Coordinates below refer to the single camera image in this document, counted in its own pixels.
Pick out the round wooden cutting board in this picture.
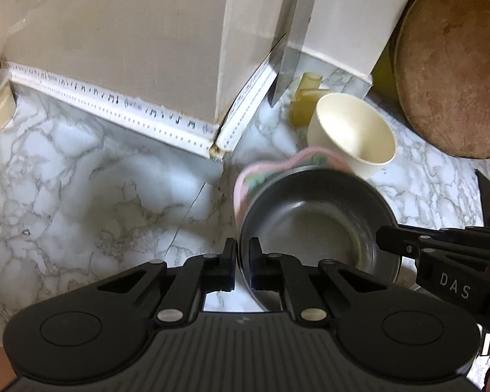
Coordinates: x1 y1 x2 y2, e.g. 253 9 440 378
390 0 490 159

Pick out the yellow translucent plastic holder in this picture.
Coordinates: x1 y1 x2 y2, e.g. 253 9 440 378
289 72 332 127

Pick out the small stainless steel bowl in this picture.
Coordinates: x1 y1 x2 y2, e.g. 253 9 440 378
238 164 404 313

